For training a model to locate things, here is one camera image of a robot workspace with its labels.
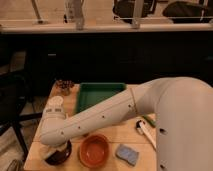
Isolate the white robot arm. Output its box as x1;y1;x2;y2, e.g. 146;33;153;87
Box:
39;77;213;171

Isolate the black office chair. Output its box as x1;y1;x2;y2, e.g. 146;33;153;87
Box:
0;73;42;159

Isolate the blue sponge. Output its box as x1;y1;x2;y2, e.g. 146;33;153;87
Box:
115;144;139;166

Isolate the wooden board eraser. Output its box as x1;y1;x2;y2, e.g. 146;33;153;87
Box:
46;149;59;158

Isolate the white cylindrical container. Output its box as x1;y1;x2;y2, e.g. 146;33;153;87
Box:
47;96;64;107

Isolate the green cucumber toy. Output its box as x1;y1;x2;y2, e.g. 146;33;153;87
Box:
143;115;156;128

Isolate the dark purple bowl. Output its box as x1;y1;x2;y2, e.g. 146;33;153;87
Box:
44;141;72;165

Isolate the white handled brush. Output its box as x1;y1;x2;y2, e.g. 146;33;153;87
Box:
136;120;156;148

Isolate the green plastic tray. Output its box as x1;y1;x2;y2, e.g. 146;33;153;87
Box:
75;82;126;113

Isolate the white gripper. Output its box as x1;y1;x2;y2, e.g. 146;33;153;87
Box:
39;144;66;159

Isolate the orange bowl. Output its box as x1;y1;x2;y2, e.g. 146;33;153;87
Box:
79;134;109;169

